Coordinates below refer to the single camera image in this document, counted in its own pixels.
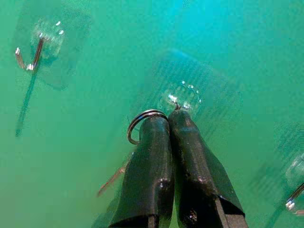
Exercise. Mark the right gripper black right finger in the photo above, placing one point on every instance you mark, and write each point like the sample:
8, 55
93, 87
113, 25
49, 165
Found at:
197, 171

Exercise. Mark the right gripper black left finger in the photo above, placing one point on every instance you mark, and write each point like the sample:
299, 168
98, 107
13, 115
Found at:
149, 166

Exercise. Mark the key bunch with white plush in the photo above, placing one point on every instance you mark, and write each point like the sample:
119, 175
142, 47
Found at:
152, 112

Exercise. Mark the clear adhesive wall hook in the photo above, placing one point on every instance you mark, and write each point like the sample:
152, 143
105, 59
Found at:
183, 95
295, 171
38, 52

